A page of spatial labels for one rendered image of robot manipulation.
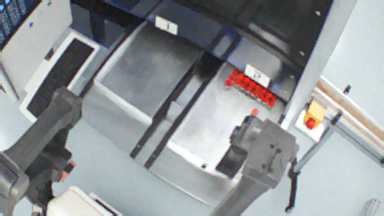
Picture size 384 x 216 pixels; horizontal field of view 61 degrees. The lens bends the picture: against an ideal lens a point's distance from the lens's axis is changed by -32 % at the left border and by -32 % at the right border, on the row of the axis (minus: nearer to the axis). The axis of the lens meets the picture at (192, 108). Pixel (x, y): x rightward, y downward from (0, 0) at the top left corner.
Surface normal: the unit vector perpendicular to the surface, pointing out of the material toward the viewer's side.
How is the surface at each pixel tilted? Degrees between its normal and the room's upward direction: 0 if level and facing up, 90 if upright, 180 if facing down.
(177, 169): 0
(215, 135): 0
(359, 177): 0
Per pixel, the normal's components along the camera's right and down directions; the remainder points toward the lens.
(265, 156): 0.29, -0.53
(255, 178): -0.26, 0.44
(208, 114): 0.07, -0.41
